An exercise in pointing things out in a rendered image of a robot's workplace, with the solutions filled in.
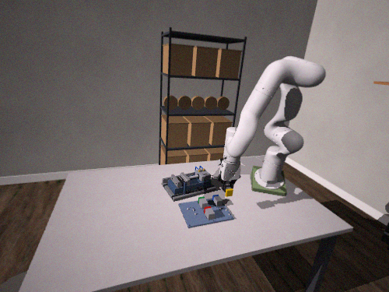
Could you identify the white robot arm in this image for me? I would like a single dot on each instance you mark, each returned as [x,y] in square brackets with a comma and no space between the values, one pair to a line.
[293,74]

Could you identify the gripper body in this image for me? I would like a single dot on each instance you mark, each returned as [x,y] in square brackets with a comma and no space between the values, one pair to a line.
[230,171]

